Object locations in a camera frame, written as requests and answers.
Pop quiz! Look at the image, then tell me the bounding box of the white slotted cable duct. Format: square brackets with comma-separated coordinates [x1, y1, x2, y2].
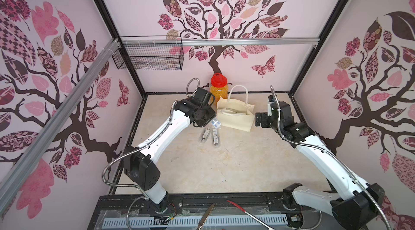
[101, 214, 288, 230]

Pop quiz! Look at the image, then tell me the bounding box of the diagonal aluminium rail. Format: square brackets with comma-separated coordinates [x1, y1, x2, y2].
[1, 38, 121, 213]

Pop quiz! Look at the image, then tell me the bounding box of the red-tipped metal rod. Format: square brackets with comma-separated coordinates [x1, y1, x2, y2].
[227, 200, 274, 230]

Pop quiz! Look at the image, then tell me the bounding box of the red-lidded jar of corn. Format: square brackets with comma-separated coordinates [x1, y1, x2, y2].
[210, 73, 229, 105]

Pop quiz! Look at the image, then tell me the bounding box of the left flexible metal conduit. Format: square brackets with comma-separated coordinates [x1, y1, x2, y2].
[101, 77, 201, 230]

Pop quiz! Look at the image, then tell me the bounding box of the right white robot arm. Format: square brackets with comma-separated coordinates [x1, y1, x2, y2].
[256, 94, 392, 230]

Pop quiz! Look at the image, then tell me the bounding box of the grey metal rod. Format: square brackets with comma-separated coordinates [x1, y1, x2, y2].
[196, 203, 216, 230]

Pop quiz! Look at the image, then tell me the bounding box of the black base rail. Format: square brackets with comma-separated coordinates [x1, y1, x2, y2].
[87, 190, 369, 230]

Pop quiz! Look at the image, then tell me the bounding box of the right flexible metal conduit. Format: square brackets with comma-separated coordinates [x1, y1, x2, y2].
[270, 85, 392, 230]

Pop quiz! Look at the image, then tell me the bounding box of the black wire basket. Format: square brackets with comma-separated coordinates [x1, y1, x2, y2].
[112, 36, 184, 71]

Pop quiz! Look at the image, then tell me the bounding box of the clear compass case blue compass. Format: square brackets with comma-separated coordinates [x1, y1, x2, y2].
[211, 117, 222, 129]

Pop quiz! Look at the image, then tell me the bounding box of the horizontal aluminium rail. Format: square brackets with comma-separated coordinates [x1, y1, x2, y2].
[122, 37, 320, 46]

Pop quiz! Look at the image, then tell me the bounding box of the clear compass case barcode label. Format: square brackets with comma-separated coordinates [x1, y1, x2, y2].
[212, 128, 220, 148]

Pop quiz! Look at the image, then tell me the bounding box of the flexible metal conduit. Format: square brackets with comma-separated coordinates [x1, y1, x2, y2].
[101, 77, 201, 230]
[270, 85, 392, 230]

